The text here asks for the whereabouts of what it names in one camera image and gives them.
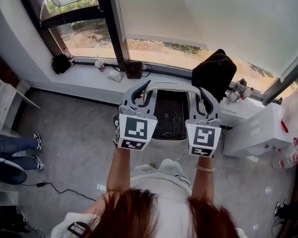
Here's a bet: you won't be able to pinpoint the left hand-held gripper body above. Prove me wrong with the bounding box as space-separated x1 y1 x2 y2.
113 104 159 152

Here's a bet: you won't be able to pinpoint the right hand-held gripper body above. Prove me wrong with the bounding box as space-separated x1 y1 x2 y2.
185 117 223 158

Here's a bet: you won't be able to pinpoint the person's left forearm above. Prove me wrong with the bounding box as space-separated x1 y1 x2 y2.
106 146 134 194

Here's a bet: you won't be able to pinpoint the person's right forearm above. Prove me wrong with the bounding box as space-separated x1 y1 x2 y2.
190 156 216 203

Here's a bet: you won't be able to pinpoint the clear plastic packet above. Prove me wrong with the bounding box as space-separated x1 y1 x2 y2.
107 71 125 82

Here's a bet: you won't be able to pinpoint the brown pouch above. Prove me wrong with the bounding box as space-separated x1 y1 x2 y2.
123 60 143 80

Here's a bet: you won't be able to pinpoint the red label water bottle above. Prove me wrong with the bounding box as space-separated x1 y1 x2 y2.
240 87 254 101

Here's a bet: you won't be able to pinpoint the dark drinking bottle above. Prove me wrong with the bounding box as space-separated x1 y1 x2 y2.
234 78 248 95

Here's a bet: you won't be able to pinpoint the black backpack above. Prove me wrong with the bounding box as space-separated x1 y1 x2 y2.
191 49 238 101

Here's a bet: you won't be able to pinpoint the plastic cup with straw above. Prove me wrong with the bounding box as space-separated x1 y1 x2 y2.
94 55 105 72

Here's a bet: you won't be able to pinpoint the person's light trousers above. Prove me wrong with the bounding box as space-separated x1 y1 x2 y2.
130 158 193 190

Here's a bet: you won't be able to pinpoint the white water dispenser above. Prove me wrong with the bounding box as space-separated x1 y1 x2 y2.
223 102 296 158

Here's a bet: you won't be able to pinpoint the red-capped white bottle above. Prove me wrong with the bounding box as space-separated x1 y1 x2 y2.
62 47 75 63

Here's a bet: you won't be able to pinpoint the small black bag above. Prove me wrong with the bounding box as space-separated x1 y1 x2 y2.
51 54 72 75

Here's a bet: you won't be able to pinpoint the large clear water jug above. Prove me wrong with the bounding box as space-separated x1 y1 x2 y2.
280 83 298 138

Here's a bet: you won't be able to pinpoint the pack of red label bottles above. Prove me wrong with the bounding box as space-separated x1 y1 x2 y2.
275 132 298 171

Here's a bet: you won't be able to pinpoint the white roller blind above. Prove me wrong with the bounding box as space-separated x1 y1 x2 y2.
115 0 298 76

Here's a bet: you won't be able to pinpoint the white shelf unit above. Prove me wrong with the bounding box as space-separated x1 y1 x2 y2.
0 68 41 136

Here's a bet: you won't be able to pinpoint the grey black round device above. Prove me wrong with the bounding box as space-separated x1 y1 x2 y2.
0 157 28 185

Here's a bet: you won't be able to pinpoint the white low cabinet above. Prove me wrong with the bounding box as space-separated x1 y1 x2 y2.
0 189 19 208

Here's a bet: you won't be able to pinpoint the white charger with black cable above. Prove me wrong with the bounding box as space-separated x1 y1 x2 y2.
111 62 152 78

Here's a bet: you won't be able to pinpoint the black window frame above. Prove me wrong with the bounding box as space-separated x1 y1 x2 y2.
14 0 130 70

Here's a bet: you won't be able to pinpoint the black power cable with adapter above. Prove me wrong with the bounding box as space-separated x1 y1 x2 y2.
19 181 97 202

